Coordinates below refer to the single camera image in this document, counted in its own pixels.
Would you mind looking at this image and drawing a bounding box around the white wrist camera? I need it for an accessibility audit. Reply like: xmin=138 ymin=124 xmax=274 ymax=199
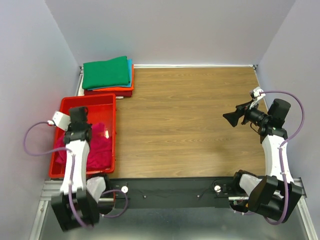
xmin=47 ymin=111 xmax=71 ymax=132
xmin=249 ymin=86 xmax=266 ymax=110

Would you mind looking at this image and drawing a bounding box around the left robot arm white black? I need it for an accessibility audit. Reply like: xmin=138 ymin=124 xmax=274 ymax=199
xmin=51 ymin=106 xmax=111 ymax=232

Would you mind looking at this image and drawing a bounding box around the folded dark red t shirt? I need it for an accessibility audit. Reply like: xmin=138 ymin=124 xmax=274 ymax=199
xmin=84 ymin=90 xmax=133 ymax=98

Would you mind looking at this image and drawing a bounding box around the red plastic bin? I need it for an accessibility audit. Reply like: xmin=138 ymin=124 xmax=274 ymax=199
xmin=59 ymin=93 xmax=116 ymax=175

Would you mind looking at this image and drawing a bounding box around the folded orange t shirt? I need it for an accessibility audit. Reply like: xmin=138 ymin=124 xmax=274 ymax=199
xmin=103 ymin=64 xmax=134 ymax=91

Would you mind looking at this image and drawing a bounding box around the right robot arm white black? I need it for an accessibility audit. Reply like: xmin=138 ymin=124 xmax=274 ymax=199
xmin=222 ymin=98 xmax=302 ymax=225

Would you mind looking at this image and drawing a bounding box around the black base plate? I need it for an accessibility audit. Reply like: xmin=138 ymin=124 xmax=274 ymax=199
xmin=107 ymin=176 xmax=249 ymax=209

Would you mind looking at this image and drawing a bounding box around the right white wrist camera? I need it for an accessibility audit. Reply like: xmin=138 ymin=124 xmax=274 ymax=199
xmin=249 ymin=86 xmax=266 ymax=110

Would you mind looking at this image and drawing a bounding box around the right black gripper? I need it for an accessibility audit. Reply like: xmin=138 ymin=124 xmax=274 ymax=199
xmin=222 ymin=99 xmax=270 ymax=127

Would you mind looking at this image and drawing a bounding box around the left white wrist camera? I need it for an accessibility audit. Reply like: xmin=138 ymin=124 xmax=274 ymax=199
xmin=47 ymin=111 xmax=71 ymax=132

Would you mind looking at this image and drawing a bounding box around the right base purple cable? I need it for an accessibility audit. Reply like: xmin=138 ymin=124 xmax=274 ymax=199
xmin=233 ymin=209 xmax=256 ymax=216

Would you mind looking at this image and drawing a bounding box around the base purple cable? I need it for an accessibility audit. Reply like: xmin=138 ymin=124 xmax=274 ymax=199
xmin=233 ymin=209 xmax=256 ymax=216
xmin=98 ymin=190 xmax=129 ymax=219

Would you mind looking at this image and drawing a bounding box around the folded green t shirt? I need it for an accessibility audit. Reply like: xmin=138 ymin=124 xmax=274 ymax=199
xmin=82 ymin=56 xmax=130 ymax=90

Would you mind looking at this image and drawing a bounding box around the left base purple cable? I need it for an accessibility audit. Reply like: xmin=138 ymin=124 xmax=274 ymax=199
xmin=98 ymin=190 xmax=129 ymax=219

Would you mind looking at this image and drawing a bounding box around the folded blue t shirt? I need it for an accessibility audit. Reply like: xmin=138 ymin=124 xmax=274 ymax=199
xmin=90 ymin=58 xmax=133 ymax=91

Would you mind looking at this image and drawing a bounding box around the pink t shirt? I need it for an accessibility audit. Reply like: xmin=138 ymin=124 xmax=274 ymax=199
xmin=53 ymin=122 xmax=113 ymax=173

